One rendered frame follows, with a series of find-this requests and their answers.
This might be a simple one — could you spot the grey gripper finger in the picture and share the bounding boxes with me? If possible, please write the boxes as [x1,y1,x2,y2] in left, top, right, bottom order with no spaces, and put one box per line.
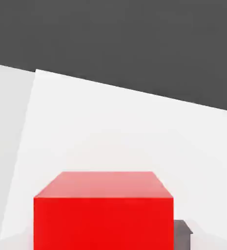
[173,219,209,250]

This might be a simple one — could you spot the small red cube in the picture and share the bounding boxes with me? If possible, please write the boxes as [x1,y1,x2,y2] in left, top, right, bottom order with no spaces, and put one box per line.
[33,171,174,250]

